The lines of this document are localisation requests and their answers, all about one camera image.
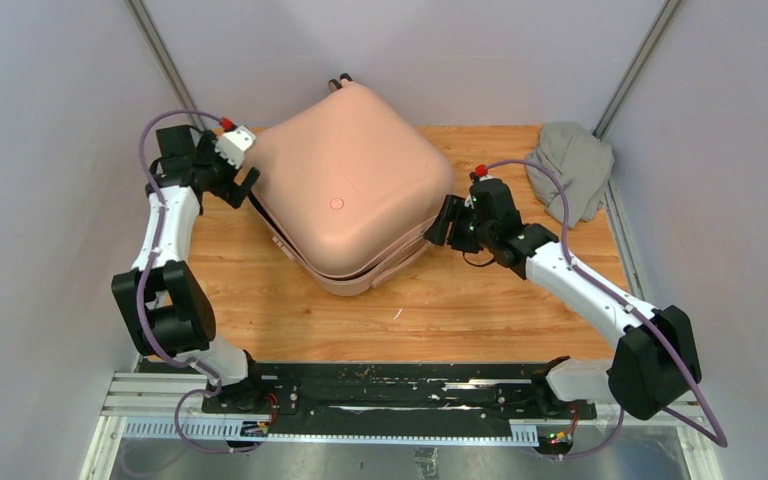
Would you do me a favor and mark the purple cable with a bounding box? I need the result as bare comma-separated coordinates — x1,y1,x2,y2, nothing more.
134,109,279,456
483,158,730,461

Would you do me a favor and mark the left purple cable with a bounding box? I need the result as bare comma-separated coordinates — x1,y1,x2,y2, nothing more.
134,109,279,456

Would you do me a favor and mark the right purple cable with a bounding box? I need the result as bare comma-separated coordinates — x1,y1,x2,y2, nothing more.
483,158,730,461

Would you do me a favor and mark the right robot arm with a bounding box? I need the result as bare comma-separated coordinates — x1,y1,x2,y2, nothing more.
424,176,702,420

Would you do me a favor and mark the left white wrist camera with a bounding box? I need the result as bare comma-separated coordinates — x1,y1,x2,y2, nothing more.
215,126,256,170

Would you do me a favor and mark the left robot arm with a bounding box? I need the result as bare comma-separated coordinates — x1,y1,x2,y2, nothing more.
111,119,267,413

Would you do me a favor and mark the grey crumpled cloth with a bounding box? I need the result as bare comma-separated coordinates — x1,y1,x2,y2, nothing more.
525,122,614,229

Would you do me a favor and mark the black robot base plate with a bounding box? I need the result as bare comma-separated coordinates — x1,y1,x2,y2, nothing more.
172,362,597,446

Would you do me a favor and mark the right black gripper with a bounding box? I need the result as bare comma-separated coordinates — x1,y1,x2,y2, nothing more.
424,194,496,254

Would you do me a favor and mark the pink suitcase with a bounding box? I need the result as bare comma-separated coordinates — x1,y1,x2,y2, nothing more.
245,73,455,296

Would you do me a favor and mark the aluminium frame rail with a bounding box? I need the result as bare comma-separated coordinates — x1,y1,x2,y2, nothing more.
81,363,722,479

